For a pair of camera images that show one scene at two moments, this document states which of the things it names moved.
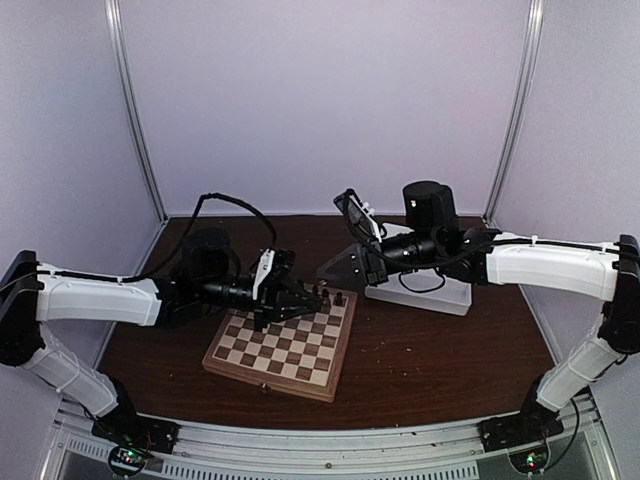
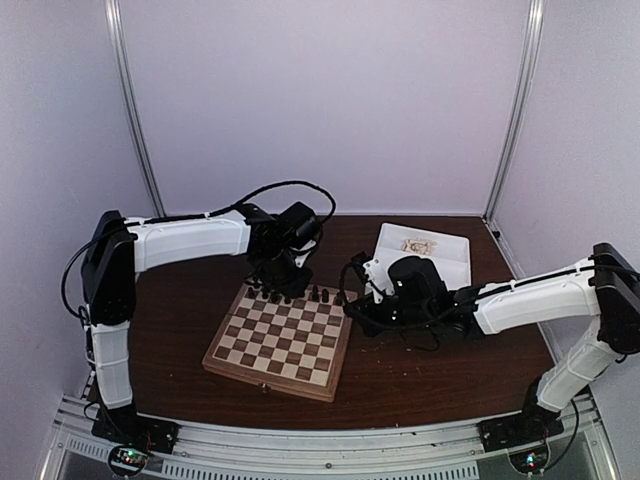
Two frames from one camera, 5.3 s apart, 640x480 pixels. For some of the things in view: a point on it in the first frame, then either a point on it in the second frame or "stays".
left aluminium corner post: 115,21 stays
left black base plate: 129,430 stays
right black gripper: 374,259 to 369,324
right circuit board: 530,461 stays
